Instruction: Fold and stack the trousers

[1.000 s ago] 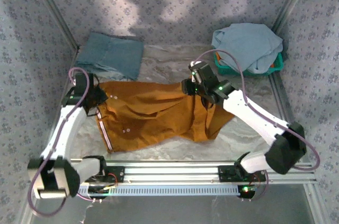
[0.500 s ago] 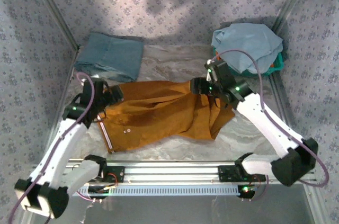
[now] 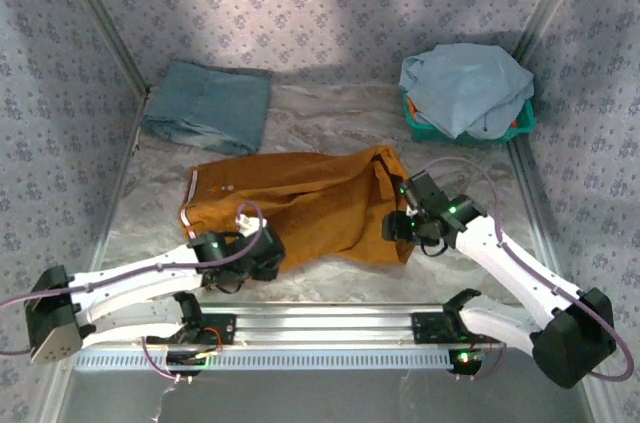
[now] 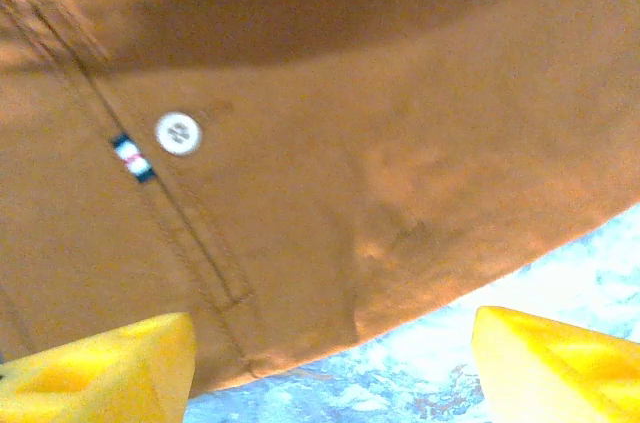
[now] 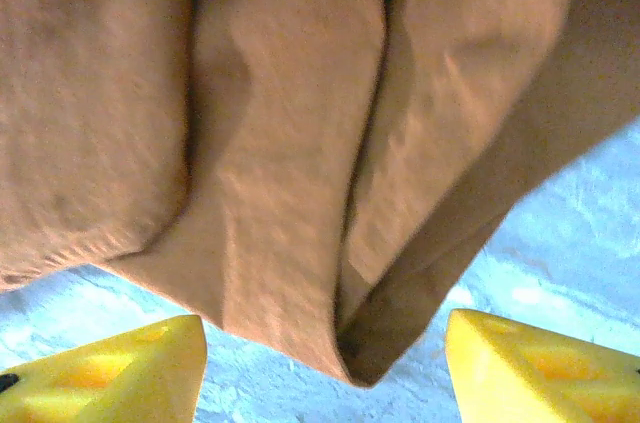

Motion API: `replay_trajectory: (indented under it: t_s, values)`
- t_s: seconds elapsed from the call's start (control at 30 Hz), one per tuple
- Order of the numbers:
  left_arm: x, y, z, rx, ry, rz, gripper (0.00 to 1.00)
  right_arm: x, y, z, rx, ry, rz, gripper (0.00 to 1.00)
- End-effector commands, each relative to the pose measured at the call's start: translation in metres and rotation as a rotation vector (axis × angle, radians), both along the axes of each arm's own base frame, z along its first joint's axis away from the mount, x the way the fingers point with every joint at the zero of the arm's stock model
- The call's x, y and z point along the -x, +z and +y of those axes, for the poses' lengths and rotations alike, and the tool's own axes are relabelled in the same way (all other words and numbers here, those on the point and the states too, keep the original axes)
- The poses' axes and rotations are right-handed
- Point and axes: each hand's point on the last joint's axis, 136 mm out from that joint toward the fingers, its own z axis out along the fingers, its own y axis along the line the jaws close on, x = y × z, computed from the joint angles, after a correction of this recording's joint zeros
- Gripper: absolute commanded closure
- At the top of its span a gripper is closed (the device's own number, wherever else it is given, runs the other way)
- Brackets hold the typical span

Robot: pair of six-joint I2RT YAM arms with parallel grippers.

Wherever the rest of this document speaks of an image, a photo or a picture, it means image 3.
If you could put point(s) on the orange-brown trousers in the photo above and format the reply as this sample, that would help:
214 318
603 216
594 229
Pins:
310 203

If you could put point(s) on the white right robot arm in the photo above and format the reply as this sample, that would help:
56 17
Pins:
505 268

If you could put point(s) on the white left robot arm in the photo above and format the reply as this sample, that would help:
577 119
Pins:
125 288

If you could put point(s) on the folded blue denim trousers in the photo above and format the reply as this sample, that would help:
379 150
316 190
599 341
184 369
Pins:
210 108

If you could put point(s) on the teal plastic basket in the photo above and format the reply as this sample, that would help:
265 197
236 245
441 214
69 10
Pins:
430 134

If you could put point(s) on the left controller board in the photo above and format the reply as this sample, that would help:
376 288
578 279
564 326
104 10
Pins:
192 360

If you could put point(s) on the controller board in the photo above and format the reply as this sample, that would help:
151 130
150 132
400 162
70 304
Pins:
465 360
192 360

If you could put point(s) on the orange garment in basket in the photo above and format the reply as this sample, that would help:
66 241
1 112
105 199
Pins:
411 105

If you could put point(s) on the right controller board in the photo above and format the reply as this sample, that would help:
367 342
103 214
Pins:
465 360

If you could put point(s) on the light blue crumpled garment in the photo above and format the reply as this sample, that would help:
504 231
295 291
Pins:
465 88

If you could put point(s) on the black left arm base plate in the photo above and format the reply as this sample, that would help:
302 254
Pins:
220 328

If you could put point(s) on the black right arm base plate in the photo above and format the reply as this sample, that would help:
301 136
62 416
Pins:
435 328

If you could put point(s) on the aluminium mounting rail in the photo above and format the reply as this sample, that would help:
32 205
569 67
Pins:
325 323

